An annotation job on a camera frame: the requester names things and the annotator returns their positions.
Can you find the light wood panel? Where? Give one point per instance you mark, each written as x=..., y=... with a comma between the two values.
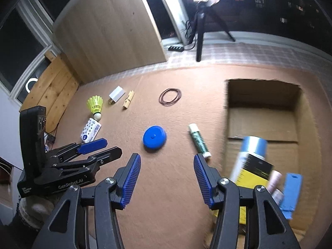
x=109, y=31

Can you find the printed tissue pack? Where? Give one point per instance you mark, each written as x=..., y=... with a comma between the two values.
x=89, y=131

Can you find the white wall charger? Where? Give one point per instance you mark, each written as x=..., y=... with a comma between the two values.
x=116, y=93

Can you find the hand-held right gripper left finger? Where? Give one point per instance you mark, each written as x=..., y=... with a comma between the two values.
x=131, y=179

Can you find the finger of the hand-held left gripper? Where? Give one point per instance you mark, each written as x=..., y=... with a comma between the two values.
x=92, y=145
x=109, y=154

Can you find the small pink bottle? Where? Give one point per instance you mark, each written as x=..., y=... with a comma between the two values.
x=275, y=180

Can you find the black power strip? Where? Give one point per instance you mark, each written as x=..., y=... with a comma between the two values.
x=176, y=48

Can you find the wooden clothespin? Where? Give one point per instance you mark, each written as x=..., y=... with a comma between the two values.
x=129, y=99

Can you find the person's left hand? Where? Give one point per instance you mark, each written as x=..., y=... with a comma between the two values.
x=39, y=211

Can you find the brown rubber bands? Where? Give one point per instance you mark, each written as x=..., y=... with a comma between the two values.
x=161, y=98

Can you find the white framed panel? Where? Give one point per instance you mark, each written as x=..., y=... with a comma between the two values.
x=182, y=18

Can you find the blue plastic piece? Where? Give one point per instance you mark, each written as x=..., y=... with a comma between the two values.
x=291, y=192

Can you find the cardboard box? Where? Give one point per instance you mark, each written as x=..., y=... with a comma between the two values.
x=259, y=124

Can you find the yellow shuttlecock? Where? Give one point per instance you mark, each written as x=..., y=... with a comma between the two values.
x=94, y=103

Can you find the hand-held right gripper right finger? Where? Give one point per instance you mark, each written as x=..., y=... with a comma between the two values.
x=202, y=179

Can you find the green white glue stick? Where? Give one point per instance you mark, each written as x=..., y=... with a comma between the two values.
x=199, y=141

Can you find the black tripod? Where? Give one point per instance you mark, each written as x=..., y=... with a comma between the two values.
x=199, y=31

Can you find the pine plank board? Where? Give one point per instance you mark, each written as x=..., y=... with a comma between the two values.
x=51, y=88

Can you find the yellow notebook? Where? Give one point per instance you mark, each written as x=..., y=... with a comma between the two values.
x=241, y=176

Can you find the white sunscreen bottle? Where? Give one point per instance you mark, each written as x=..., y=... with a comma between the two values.
x=249, y=147

